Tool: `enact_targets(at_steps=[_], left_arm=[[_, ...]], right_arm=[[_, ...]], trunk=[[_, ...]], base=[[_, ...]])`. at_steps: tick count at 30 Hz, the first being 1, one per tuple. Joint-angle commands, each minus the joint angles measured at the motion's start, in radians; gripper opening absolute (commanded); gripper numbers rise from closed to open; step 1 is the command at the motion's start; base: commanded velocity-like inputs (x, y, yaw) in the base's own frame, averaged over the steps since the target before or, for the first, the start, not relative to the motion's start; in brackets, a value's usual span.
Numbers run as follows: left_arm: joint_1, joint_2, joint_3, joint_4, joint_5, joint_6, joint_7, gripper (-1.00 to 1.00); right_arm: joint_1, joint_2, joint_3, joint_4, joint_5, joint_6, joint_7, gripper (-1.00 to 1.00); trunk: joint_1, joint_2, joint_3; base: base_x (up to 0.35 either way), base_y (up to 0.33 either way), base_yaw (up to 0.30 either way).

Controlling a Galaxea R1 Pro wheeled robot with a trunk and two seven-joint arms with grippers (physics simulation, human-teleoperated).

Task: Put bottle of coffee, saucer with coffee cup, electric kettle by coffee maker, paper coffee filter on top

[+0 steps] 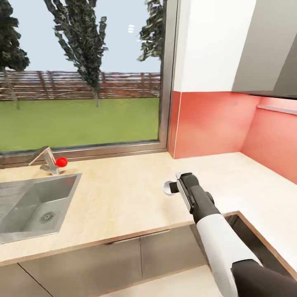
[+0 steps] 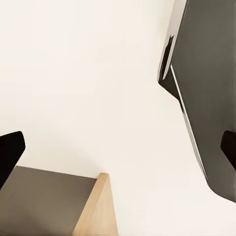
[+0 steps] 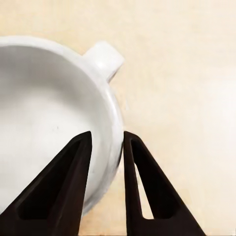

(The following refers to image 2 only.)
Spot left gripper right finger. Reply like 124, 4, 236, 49
220, 131, 236, 170

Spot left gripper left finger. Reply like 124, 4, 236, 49
0, 131, 26, 190

